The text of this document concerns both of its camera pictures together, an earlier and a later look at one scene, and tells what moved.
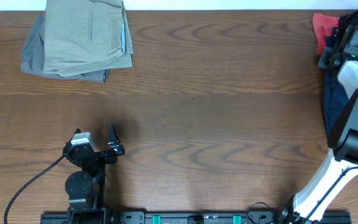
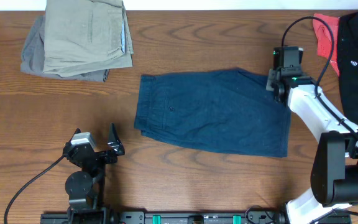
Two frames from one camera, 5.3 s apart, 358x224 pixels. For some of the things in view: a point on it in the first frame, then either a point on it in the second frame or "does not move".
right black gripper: x=324 y=60 to x=271 y=79
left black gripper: x=115 y=147 does not move
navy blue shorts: x=336 y=99 to x=228 y=110
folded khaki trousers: x=86 y=37 does not move
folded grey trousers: x=33 y=57 does not move
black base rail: x=190 y=217 does not move
